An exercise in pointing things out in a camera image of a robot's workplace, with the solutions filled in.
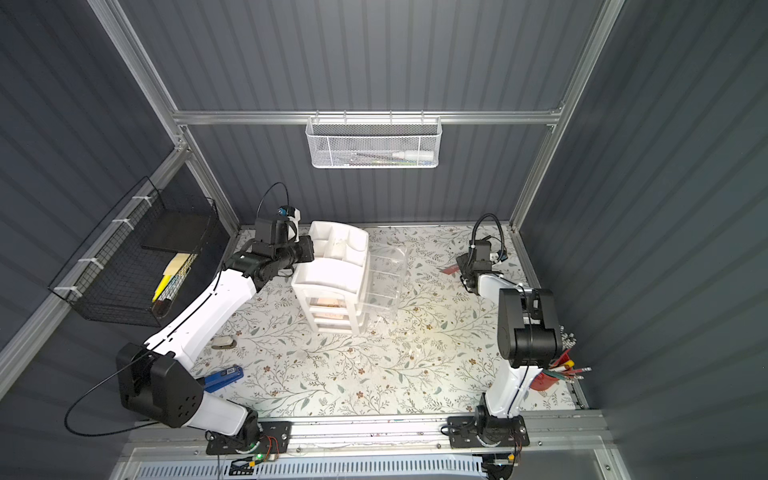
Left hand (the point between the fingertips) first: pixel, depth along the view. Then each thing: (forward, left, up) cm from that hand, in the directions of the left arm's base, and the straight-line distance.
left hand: (317, 245), depth 82 cm
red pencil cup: (-30, -62, -13) cm, 70 cm away
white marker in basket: (+30, -28, +10) cm, 42 cm away
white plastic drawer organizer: (-8, -4, -5) cm, 10 cm away
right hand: (+8, -47, -16) cm, 50 cm away
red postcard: (+6, -41, -21) cm, 47 cm away
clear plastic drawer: (+10, -19, -24) cm, 32 cm away
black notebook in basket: (+2, +37, +4) cm, 37 cm away
